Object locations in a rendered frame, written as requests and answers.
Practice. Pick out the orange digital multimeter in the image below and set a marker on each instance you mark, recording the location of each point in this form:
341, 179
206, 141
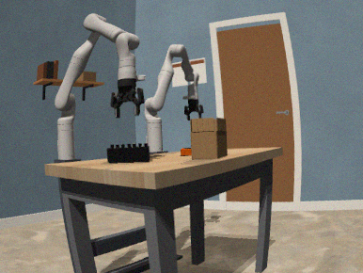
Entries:
185, 151

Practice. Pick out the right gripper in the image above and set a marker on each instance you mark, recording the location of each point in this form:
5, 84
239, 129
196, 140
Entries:
127, 87

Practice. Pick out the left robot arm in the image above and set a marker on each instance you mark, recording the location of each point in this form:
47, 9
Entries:
154, 104

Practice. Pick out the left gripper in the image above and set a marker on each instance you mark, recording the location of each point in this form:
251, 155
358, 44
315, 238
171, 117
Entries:
193, 107

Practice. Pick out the black lighting desk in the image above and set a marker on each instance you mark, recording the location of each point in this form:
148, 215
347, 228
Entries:
129, 154

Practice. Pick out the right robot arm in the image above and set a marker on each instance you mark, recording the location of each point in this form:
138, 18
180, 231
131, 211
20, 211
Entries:
64, 101

